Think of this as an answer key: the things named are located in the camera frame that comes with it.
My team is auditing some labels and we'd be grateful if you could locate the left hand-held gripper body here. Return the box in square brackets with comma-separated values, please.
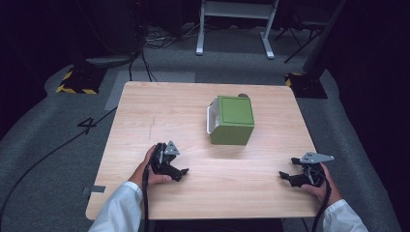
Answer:
[150, 140, 181, 176]

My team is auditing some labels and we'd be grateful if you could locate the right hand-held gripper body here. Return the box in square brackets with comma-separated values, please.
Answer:
[291, 151, 336, 189]

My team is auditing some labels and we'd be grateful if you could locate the person's left hand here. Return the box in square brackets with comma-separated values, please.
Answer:
[128, 144, 174, 195]

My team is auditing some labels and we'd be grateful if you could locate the person's right hand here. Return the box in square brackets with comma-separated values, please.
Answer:
[301, 162, 343, 206]

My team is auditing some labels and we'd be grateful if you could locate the white drawer of green box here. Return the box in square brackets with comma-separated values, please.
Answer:
[206, 97, 220, 135]

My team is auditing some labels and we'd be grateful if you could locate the green box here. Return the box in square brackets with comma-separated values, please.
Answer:
[209, 95, 256, 146]

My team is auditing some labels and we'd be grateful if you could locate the black yellow striped stand base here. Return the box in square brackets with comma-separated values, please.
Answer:
[55, 65, 108, 96]
[284, 72, 329, 100]

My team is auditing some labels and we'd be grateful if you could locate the dark slanted pole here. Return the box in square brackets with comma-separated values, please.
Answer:
[302, 0, 348, 75]

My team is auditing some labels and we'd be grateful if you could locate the right hand-held gripper black cable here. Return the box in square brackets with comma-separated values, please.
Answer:
[310, 175, 334, 232]

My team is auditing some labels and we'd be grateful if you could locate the hand-held gripper black cable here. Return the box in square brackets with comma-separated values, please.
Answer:
[140, 162, 153, 232]
[310, 175, 334, 232]

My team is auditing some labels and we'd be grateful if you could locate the left hand-held gripper black cable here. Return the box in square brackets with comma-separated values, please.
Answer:
[140, 162, 153, 232]

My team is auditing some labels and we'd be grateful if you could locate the long black floor cable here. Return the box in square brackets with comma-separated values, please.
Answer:
[0, 106, 118, 228]

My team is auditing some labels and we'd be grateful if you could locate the bundle of black floor cables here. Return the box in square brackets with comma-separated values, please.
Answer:
[128, 18, 202, 83]

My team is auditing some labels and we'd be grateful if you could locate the white metal stand frame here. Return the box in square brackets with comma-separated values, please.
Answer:
[195, 0, 280, 61]

